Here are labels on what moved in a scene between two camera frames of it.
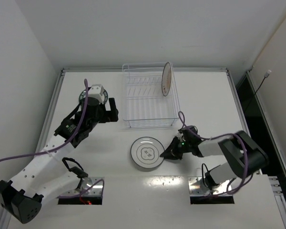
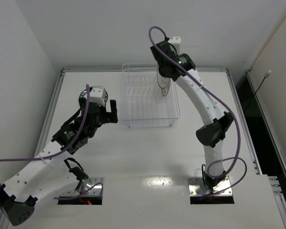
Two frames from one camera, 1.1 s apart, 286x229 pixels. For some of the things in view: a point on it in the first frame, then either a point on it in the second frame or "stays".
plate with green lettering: [83, 92] stays
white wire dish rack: [145, 105] stays
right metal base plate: [196, 187] stays
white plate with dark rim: [145, 152] → [162, 81]
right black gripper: [179, 146] → [165, 71]
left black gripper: [112, 109] stays
